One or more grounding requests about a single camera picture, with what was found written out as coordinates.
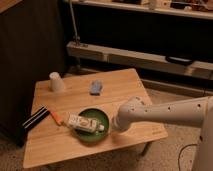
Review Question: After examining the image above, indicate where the blue cloth toy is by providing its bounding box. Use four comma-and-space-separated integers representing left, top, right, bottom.
90, 80, 102, 95

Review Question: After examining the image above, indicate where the metal pole stand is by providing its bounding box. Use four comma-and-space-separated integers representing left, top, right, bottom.
69, 0, 87, 47

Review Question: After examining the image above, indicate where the green ceramic bowl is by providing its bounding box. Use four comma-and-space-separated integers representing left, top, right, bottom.
73, 107, 110, 141

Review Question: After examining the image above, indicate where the white plastic bottle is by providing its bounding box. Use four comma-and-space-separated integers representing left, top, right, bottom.
67, 115, 105, 133

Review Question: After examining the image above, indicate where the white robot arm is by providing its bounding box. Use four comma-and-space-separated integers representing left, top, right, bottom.
112, 96, 213, 171

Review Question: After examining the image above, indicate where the orange marker pen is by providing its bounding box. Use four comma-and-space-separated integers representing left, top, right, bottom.
51, 112, 63, 126

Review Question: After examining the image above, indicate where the white paper cup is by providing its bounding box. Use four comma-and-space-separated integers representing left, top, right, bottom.
49, 72, 65, 92

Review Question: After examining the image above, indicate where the upper shelf with items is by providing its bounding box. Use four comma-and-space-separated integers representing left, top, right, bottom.
72, 0, 213, 20

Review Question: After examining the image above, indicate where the long metal case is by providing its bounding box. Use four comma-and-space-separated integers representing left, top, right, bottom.
66, 41, 213, 80

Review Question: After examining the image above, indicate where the black floor cable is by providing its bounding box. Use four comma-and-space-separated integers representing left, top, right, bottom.
177, 87, 213, 171

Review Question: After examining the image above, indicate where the wooden low table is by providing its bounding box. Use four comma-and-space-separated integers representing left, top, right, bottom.
22, 68, 169, 170

